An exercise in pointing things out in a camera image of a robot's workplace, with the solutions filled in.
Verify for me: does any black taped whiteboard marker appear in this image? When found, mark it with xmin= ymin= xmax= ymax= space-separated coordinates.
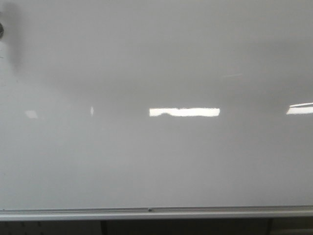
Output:
xmin=0 ymin=23 xmax=4 ymax=38

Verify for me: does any white whiteboard with aluminium frame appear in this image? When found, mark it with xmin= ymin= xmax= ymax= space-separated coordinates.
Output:
xmin=0 ymin=0 xmax=313 ymax=221

